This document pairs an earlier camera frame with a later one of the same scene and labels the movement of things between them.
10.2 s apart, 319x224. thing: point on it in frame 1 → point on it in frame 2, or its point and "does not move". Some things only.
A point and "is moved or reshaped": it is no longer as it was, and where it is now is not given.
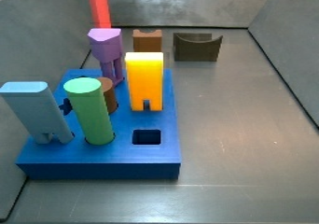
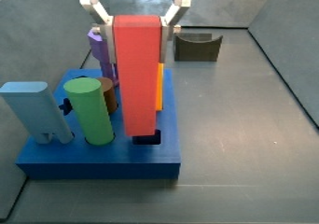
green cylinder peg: (86, 92) does not move
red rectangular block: (101, 10) is moved or reshaped
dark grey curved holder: (197, 47) does not move
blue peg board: (144, 151) does not move
